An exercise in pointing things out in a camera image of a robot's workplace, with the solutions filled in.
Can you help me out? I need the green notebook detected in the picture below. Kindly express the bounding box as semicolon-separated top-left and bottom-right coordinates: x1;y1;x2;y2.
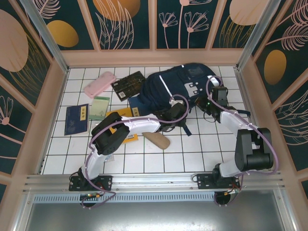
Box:
88;96;111;121

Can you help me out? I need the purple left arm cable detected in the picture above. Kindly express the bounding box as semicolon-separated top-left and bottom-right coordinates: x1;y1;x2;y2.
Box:
80;93;190;210

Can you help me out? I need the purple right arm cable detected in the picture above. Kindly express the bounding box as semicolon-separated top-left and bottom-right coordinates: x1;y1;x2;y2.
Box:
206;76;277;207

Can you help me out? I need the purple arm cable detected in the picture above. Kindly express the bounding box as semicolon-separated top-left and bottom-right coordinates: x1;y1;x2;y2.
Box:
206;76;277;207
80;93;190;210

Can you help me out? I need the black paperback book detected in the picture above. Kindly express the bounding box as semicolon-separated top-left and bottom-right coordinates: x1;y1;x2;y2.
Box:
111;71;146;102

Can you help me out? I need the aluminium side rail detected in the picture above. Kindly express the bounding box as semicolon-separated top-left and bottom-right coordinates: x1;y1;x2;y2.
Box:
233;67;274;171
37;68;70;175

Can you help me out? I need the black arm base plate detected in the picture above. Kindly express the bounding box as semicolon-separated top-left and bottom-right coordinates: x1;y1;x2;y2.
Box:
69;175;114;192
196;173;241;191

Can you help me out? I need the aluminium corner post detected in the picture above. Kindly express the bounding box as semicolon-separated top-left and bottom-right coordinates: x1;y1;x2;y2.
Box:
19;0;70;74
237;0;277;70

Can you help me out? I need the aluminium mounting rail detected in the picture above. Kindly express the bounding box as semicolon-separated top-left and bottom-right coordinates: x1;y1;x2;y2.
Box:
23;171;286;193

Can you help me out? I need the brown glasses case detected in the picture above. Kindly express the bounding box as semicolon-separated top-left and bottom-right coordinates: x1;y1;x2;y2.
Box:
143;131;171;150

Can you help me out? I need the navy blue student backpack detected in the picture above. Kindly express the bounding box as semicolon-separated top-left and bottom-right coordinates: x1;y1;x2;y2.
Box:
139;62;223;137

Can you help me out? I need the grey slotted cable duct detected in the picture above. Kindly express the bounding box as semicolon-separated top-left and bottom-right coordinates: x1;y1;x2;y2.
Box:
33;194;277;204

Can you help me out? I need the grey metal sheet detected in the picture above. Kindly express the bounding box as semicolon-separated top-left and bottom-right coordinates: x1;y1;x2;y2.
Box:
24;203;298;231

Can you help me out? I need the pink pencil case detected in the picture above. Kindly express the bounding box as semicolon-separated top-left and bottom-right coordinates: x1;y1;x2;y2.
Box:
83;71;116;99

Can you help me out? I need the yellow book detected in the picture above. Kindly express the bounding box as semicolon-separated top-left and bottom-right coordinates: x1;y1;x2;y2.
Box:
105;108;139;145

